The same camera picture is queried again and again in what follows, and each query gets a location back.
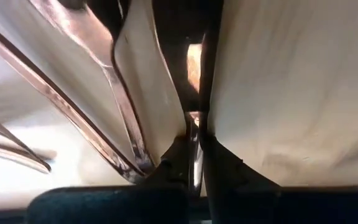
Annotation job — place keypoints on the copper fork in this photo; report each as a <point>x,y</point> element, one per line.
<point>54,102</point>

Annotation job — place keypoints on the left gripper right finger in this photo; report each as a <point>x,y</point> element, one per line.
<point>222,168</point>

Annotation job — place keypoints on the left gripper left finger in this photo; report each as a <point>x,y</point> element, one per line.
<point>174,165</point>

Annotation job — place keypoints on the copper knife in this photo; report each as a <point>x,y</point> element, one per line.
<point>196,161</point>

